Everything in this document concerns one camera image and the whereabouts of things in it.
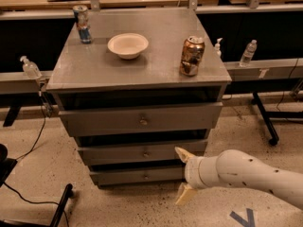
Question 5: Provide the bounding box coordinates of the blue silver energy drink can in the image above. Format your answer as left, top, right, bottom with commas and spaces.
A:
73, 5, 92, 44

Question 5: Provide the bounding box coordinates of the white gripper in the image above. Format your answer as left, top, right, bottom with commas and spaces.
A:
174, 147, 205, 205

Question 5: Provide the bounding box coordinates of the left hand sanitizer bottle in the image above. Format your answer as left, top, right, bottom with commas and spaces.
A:
20, 56, 42, 79

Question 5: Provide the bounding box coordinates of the black floor cable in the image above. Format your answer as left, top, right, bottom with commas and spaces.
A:
3, 106, 70, 227

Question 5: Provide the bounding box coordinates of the small white pump bottle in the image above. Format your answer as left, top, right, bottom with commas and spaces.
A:
214, 38, 223, 57

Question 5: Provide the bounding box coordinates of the grey metal rail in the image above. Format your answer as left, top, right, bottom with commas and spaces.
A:
0, 58, 303, 95

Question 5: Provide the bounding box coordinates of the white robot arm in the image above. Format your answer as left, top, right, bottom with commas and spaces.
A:
175, 147, 303, 209

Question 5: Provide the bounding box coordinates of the clear water bottle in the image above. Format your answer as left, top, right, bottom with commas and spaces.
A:
240, 40, 258, 67

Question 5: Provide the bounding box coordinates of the black stand leg left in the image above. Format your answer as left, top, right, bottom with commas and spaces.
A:
50, 183, 73, 227

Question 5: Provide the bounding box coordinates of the black wheeled table leg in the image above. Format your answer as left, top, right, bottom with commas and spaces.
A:
252, 92, 303, 146

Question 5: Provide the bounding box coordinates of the blue tape floor mark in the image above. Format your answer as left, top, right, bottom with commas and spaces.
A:
228, 207, 256, 227

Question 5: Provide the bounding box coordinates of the grey top drawer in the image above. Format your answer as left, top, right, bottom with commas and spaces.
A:
60, 102, 223, 136

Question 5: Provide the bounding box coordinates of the grey drawer cabinet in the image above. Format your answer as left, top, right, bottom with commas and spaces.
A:
47, 9, 231, 172

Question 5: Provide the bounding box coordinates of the brown soda can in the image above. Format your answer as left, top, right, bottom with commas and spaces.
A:
180, 36, 205, 77

